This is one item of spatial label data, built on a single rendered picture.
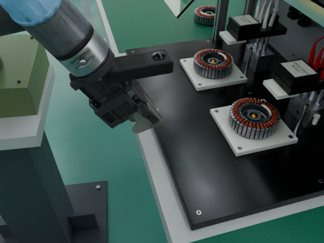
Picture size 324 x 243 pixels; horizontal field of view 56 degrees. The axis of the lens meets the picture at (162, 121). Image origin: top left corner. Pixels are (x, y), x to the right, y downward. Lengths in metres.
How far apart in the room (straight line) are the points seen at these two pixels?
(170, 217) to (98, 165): 1.10
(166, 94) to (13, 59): 0.42
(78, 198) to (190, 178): 0.99
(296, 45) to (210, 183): 0.54
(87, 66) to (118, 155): 1.24
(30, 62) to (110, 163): 0.92
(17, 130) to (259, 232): 0.60
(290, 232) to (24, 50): 0.78
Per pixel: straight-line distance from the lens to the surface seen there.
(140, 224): 1.45
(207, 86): 0.84
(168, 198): 0.62
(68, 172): 1.68
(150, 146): 0.71
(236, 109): 0.72
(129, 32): 1.18
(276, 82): 0.72
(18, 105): 0.84
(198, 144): 0.69
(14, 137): 0.81
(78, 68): 0.48
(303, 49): 0.97
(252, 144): 0.70
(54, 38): 0.46
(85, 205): 1.52
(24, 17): 0.45
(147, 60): 0.53
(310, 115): 0.77
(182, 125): 0.73
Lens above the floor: 1.27
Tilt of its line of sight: 43 degrees down
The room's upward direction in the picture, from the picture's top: straight up
